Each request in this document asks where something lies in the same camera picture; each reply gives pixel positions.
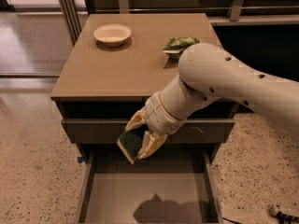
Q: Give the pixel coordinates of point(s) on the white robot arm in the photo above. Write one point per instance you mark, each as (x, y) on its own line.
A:
(207, 73)

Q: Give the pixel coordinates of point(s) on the white shallow bowl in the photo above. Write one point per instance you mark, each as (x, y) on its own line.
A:
(112, 35)

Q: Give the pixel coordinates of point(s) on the blue tape piece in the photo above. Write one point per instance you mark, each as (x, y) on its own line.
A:
(80, 159)

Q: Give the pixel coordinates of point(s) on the green and yellow sponge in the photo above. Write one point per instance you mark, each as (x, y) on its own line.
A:
(130, 143)

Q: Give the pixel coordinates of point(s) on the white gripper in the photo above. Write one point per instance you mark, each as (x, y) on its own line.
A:
(159, 116)

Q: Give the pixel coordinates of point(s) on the white floor power strip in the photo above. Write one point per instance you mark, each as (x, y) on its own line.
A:
(284, 214)

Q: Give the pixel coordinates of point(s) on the brown drawer cabinet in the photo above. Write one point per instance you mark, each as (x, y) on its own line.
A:
(100, 82)

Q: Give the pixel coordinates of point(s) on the open middle drawer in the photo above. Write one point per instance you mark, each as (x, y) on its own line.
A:
(175, 187)

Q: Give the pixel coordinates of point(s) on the crumpled green chip bag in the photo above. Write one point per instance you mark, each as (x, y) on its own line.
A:
(177, 45)

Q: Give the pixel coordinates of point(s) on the metal frame post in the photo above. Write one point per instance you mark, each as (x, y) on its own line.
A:
(68, 8)

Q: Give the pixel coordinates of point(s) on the wooden metal background shelf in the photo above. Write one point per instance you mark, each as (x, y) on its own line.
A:
(220, 12)

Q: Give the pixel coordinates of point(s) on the closed top drawer front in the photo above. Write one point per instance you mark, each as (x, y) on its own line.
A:
(107, 131)

